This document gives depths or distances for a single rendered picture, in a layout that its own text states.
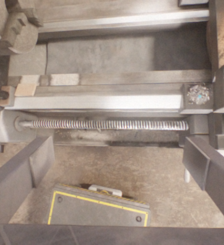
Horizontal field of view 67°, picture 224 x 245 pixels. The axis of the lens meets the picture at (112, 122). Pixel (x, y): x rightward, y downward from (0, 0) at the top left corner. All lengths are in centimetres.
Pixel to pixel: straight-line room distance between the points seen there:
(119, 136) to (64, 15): 70
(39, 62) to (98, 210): 98
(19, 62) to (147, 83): 69
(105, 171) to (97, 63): 96
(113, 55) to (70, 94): 31
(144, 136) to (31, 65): 76
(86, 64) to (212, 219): 146
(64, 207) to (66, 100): 83
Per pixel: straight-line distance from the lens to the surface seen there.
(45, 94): 79
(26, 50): 67
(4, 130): 92
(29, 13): 68
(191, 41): 94
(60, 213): 138
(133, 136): 110
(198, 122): 75
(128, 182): 154
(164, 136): 111
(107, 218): 129
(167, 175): 154
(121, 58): 88
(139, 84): 71
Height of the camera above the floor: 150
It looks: 79 degrees down
